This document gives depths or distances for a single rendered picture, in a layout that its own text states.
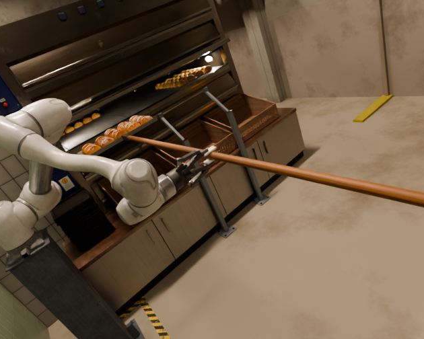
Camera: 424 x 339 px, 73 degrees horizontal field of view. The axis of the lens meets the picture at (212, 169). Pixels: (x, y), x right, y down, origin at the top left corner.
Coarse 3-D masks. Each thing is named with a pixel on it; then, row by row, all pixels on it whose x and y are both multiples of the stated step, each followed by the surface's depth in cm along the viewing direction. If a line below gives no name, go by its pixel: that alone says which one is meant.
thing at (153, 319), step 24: (48, 240) 148; (24, 264) 142; (48, 264) 148; (72, 264) 168; (48, 288) 150; (72, 288) 157; (72, 312) 160; (96, 312) 168; (96, 336) 171; (120, 336) 180; (168, 336) 190
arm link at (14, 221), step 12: (0, 204) 138; (12, 204) 142; (24, 204) 146; (0, 216) 135; (12, 216) 139; (24, 216) 143; (0, 228) 135; (12, 228) 138; (24, 228) 143; (0, 240) 137; (12, 240) 139; (24, 240) 142
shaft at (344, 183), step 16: (160, 144) 147; (224, 160) 106; (240, 160) 98; (256, 160) 94; (288, 176) 83; (304, 176) 78; (320, 176) 74; (336, 176) 71; (368, 192) 64; (384, 192) 62; (400, 192) 59; (416, 192) 57
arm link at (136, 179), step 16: (32, 144) 101; (48, 144) 103; (32, 160) 103; (48, 160) 101; (64, 160) 97; (80, 160) 92; (96, 160) 88; (112, 160) 88; (128, 160) 87; (144, 160) 83; (112, 176) 84; (128, 176) 79; (144, 176) 80; (128, 192) 83; (144, 192) 83
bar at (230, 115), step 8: (192, 96) 238; (176, 104) 231; (160, 112) 225; (232, 112) 237; (232, 120) 239; (232, 128) 244; (240, 136) 247; (184, 144) 216; (240, 144) 248; (248, 168) 260; (208, 184) 235; (256, 184) 269; (208, 192) 237; (256, 192) 274; (256, 200) 279; (264, 200) 275; (216, 208) 245; (224, 224) 254; (216, 232) 261; (224, 232) 257; (232, 232) 254
